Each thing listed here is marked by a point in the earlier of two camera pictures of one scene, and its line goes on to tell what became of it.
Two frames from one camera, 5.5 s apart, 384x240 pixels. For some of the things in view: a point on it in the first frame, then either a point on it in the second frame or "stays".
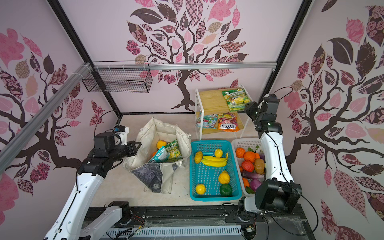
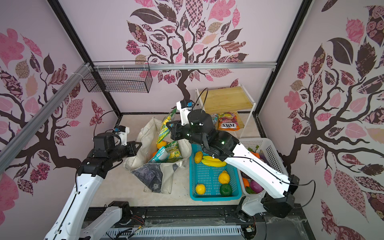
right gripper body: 252,111 to 182,131
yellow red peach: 161,143 stays
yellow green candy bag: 174,152 stays
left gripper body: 126,151 stays
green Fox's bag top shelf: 161,156 stays
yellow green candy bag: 236,99 to 164,130
